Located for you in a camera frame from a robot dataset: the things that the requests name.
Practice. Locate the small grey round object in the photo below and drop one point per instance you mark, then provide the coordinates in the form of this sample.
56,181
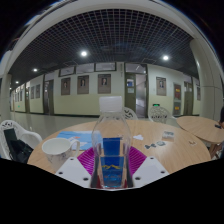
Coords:
161,143

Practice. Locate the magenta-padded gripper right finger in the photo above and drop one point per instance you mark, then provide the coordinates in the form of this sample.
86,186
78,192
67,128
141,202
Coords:
148,170

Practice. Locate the white ceramic mug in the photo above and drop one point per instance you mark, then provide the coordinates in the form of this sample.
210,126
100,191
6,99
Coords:
58,150

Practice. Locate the round ceiling lights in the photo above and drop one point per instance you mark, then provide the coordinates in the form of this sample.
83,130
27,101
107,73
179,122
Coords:
83,53

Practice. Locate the round wooden side table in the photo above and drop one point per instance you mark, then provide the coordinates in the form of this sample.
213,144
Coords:
198,125

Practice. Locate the framed wall pictures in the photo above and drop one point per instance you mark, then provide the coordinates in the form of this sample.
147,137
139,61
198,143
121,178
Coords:
104,83

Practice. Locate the person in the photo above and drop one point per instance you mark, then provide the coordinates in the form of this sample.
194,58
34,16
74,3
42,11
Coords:
222,116

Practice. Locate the open green doorway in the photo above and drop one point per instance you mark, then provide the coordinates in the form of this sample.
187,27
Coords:
140,93

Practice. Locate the light blue paper sheet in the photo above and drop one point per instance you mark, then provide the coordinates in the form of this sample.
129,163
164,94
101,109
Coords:
75,136

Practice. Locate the black bag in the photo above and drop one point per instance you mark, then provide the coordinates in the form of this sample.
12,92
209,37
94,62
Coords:
18,148

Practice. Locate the white crumpled tissue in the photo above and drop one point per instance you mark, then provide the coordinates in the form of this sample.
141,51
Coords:
138,137

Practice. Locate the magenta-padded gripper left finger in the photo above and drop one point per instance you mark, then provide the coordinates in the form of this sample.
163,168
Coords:
71,171

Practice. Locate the clear water bottle white cap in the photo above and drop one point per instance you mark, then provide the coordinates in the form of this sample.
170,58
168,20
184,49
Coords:
111,133

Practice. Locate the small dark flat object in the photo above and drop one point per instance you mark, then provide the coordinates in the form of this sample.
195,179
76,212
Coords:
150,146

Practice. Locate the white plastic lattice chair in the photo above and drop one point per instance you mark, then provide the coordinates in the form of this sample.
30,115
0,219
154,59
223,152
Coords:
130,114
160,115
25,135

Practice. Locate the small white card packet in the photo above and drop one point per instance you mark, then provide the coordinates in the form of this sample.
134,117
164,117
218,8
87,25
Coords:
168,134

